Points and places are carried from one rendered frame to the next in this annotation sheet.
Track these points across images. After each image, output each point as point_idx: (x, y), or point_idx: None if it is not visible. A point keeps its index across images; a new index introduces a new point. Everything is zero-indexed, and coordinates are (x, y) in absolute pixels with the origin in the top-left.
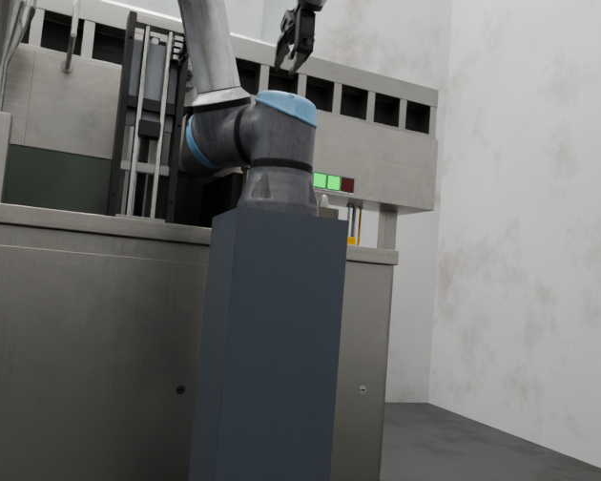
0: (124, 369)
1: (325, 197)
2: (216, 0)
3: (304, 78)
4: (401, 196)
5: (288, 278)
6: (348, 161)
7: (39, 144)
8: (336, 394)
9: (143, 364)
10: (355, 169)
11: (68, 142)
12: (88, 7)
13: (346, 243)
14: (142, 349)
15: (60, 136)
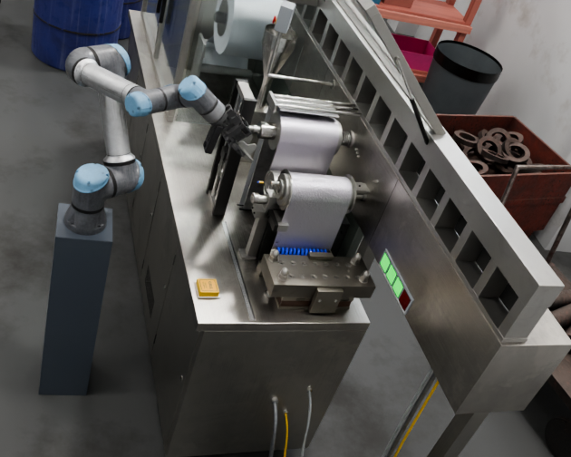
0: (162, 258)
1: (282, 270)
2: (101, 112)
3: (427, 170)
4: (436, 361)
5: (54, 240)
6: (417, 279)
7: None
8: (178, 364)
9: (164, 262)
10: (418, 292)
11: None
12: (353, 43)
13: (54, 245)
14: (165, 256)
15: None
